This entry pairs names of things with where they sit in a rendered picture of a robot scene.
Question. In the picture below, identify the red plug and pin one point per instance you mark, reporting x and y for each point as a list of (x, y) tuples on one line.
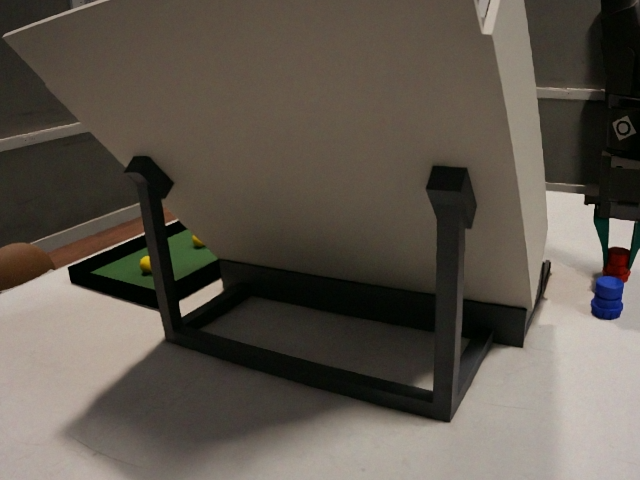
[(617, 263)]

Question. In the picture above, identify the blue plug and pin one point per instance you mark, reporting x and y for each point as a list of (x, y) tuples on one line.
[(606, 303)]

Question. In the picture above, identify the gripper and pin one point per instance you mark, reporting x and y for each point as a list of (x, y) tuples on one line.
[(601, 218)]

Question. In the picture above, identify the large white panel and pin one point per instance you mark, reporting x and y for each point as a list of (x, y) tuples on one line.
[(300, 136)]

